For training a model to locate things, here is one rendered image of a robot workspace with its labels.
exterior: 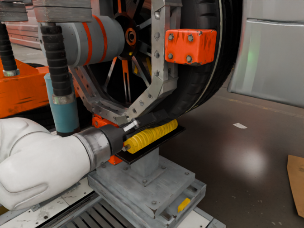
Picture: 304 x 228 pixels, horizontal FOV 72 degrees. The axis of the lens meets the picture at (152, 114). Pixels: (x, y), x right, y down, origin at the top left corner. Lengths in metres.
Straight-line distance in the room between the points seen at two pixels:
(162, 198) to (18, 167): 0.64
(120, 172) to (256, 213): 0.73
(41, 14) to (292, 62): 0.47
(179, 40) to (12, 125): 0.40
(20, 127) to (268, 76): 0.54
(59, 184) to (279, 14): 0.51
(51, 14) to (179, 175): 0.85
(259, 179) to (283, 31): 1.14
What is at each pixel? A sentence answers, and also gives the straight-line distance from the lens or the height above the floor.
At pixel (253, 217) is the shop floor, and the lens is 1.27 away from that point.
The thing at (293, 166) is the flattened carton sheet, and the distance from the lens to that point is 1.71.
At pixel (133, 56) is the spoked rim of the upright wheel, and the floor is 0.79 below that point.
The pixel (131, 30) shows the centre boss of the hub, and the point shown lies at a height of 0.87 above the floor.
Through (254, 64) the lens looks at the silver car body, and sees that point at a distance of 0.51.
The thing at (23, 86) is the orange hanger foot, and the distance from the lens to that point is 1.08.
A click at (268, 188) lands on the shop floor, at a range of 1.47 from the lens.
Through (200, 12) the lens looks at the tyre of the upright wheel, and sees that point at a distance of 0.54.
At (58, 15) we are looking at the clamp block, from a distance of 0.43.
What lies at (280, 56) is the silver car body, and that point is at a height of 0.84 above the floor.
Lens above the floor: 0.90
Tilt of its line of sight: 24 degrees down
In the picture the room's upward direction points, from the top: straight up
